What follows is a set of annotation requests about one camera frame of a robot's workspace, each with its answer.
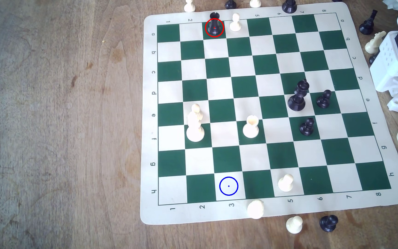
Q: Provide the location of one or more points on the black chess rook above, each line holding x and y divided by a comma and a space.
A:
215, 27

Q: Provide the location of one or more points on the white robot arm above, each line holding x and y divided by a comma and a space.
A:
390, 65

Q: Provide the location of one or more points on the black chess bishop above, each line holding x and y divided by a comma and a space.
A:
367, 26

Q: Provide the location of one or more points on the white chess knight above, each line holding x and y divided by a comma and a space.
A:
374, 43

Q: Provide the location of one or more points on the black chess pawn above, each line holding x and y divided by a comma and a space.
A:
230, 4
328, 223
372, 59
306, 128
323, 100

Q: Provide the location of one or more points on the black chess piece wide base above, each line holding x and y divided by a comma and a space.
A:
289, 6

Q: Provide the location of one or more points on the black chess king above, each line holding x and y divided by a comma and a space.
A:
297, 100

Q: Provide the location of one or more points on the white chess pawn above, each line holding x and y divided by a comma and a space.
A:
285, 183
235, 23
189, 6
255, 3
294, 224
195, 108
255, 209

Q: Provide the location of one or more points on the green and white chess mat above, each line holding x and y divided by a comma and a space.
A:
219, 86

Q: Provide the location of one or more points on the tall white chess queen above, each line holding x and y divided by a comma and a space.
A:
195, 131

